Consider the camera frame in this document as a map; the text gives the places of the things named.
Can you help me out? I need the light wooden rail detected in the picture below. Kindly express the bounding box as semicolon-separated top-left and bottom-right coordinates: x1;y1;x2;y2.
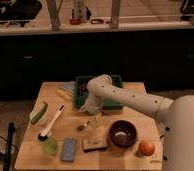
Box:
0;21;194;36

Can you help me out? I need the metal fork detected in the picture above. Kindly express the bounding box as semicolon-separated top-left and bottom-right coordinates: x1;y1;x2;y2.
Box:
76;119;95;132

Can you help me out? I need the black office chair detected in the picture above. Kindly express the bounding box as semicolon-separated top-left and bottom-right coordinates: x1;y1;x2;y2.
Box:
0;0;42;27

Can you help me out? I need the orange fruit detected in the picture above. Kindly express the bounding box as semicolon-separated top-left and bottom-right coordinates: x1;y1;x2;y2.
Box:
138;140;155;156

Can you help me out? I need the wooden table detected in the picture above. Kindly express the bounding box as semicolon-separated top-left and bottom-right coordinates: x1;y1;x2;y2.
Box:
15;82;163;171

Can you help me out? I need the green plastic tray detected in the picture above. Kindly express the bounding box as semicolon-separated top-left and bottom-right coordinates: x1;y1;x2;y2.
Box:
74;75;123;110

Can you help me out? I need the blue grey sponge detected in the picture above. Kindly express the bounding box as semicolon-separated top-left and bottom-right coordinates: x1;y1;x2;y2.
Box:
61;138;77;162

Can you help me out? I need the green cup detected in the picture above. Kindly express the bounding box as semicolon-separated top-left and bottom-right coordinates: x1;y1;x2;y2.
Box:
43;139;58;155

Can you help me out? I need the dark brown bowl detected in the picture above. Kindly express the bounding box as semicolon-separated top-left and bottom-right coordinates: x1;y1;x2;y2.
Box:
108;120;137;148

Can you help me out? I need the yellow banana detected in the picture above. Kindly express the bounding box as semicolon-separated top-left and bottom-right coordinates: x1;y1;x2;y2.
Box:
56;89;72;100

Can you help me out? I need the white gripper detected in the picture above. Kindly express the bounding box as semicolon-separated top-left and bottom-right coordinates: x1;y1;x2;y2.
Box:
78;95;102;127

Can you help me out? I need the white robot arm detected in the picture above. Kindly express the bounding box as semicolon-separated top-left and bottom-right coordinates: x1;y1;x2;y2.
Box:
82;74;194;171

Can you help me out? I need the brown wooden block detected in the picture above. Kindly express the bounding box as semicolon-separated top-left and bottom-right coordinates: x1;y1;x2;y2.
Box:
82;138;107;153

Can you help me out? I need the black pole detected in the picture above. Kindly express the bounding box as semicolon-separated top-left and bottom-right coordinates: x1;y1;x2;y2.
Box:
3;122;15;171

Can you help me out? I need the white dish brush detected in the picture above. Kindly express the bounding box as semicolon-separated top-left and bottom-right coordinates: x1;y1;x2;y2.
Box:
38;105;65;141

